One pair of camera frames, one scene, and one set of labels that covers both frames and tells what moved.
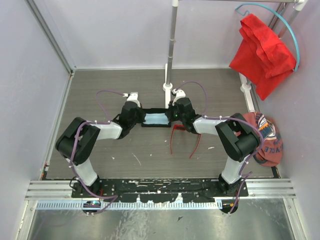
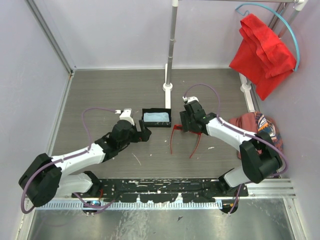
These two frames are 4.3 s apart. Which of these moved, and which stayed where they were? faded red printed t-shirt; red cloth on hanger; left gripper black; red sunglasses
Moved: left gripper black
Stayed: red sunglasses; faded red printed t-shirt; red cloth on hanger
